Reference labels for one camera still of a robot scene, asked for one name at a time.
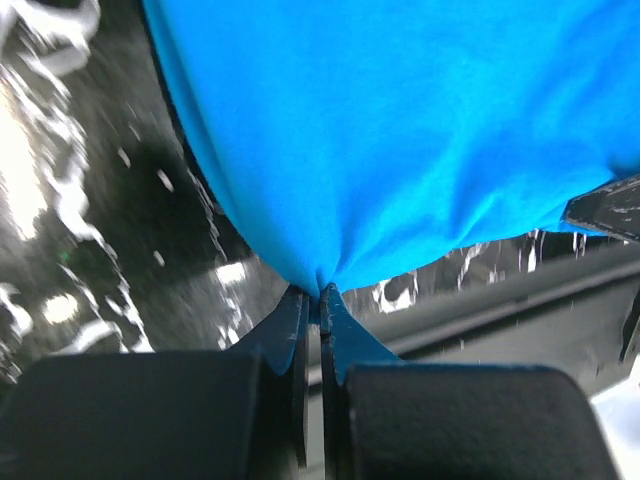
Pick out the blue t shirt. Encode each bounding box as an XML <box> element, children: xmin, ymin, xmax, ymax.
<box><xmin>144</xmin><ymin>1</ymin><xmax>639</xmax><ymax>295</ymax></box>

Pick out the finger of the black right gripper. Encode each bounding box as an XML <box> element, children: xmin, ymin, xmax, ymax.
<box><xmin>563</xmin><ymin>175</ymin><xmax>640</xmax><ymax>240</ymax></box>

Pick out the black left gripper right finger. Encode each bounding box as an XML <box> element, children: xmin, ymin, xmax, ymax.
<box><xmin>319</xmin><ymin>284</ymin><xmax>399</xmax><ymax>479</ymax></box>

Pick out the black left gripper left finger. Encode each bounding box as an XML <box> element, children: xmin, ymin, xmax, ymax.
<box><xmin>231</xmin><ymin>286</ymin><xmax>310</xmax><ymax>470</ymax></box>

